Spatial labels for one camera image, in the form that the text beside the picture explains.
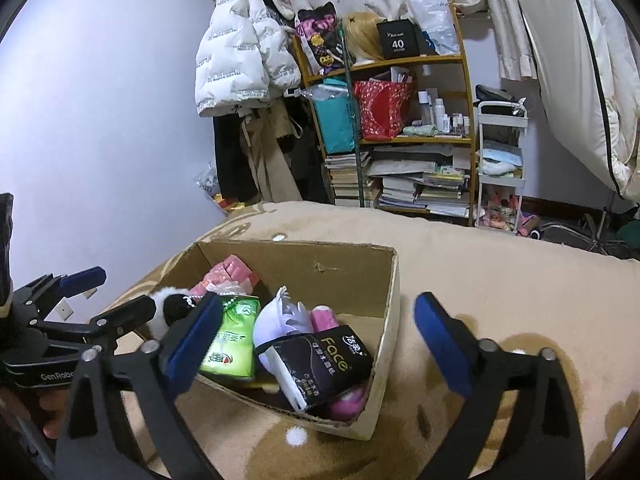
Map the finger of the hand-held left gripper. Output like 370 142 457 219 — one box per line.
32 295 160 345
12 266 108 322

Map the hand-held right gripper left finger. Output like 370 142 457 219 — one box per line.
52 291 225 480

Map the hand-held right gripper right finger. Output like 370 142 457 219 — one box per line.
413 291 587 480

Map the green tissue pack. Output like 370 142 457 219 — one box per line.
199 294 262 382

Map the white fluffy plush toy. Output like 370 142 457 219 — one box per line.
147 287 203 338

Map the pink plastic packet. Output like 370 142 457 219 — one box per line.
189 255 261 297

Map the pale purple plush doll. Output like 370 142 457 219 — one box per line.
252 286 316 376

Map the black tissue pack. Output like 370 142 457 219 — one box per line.
265 324 375 413

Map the printed cardboard box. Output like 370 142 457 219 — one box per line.
145 239 401 442

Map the person's left hand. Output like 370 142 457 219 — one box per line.
36 389 72 438

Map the beige printed blanket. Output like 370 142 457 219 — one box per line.
90 200 640 480

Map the pink white rabbit plush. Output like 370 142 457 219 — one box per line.
327 382 371 423

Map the crumpled plastic bag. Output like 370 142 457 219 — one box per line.
195 162 224 202

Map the stack of books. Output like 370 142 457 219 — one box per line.
325 144 473 218

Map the black hanging garment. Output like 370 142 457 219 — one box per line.
212 110 263 202

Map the metal stand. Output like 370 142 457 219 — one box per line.
540 190 632 257

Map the beige coat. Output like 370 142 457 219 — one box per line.
240 100 307 204

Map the group of toiletry bottles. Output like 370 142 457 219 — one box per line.
415 89 473 136

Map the white trolley cart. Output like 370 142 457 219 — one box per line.
472 100 529 233

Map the red patterned bag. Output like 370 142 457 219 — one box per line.
352 77 416 141

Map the teal bag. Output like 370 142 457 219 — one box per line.
312 85 361 156

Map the green pole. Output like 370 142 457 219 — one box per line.
341 25 365 208

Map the white puffer jacket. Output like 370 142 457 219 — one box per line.
194 0 303 118

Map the wooden shelf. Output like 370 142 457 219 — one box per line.
292 2 478 226

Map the black box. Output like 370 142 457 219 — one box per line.
376 17 422 60

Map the white fabric cover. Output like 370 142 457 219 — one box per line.
509 0 640 201

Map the blonde wig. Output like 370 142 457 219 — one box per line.
342 10 388 66

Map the black purple printed bag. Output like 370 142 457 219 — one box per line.
295 2 348 76

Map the clear plastic bag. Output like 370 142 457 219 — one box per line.
404 0 461 56

